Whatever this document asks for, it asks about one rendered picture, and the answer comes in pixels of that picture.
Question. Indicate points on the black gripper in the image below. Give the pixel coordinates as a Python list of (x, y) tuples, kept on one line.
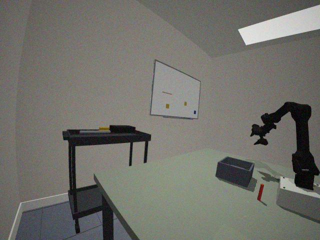
[(261, 141)]

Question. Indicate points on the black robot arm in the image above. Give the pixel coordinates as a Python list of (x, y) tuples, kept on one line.
[(302, 158)]

